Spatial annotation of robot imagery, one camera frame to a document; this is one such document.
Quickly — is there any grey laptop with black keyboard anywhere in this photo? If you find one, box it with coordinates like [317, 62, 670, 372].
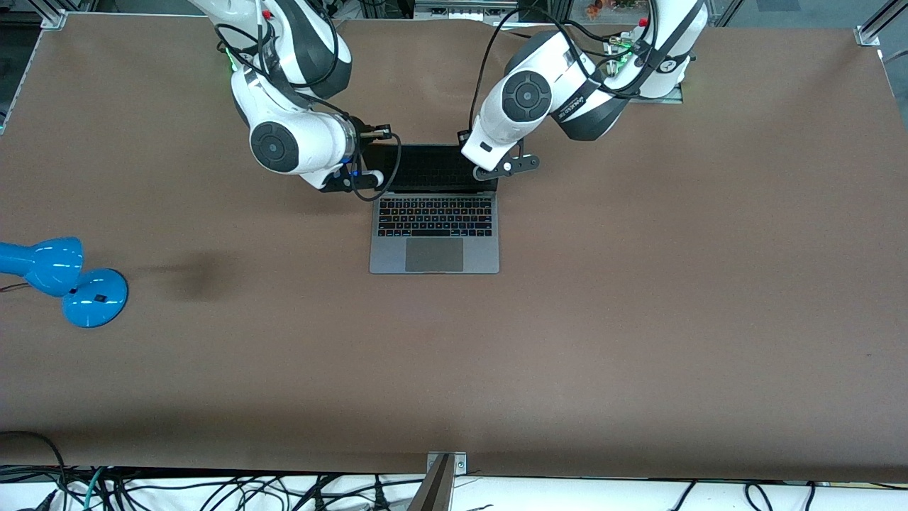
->
[369, 144, 500, 275]

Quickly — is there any grey power strip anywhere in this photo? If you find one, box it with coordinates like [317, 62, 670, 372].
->
[414, 0, 520, 21]

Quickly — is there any blue desk lamp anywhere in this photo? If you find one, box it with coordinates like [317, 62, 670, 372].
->
[0, 236, 130, 329]

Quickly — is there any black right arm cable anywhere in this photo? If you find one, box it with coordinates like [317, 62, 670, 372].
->
[215, 25, 402, 202]

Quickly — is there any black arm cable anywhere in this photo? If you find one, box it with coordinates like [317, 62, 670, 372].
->
[215, 25, 402, 202]
[468, 4, 699, 136]

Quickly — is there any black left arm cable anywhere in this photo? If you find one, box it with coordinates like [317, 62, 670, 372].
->
[468, 4, 699, 136]

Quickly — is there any small metal table bracket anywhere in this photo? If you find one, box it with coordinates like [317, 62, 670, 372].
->
[426, 451, 467, 475]

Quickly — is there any aluminium frame profile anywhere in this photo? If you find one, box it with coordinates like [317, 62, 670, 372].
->
[28, 0, 68, 31]
[855, 0, 908, 47]

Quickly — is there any teal floor cable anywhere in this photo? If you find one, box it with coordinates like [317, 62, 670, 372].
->
[84, 467, 107, 511]

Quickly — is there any black looped floor cable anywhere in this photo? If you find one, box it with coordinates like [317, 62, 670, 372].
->
[0, 430, 70, 511]

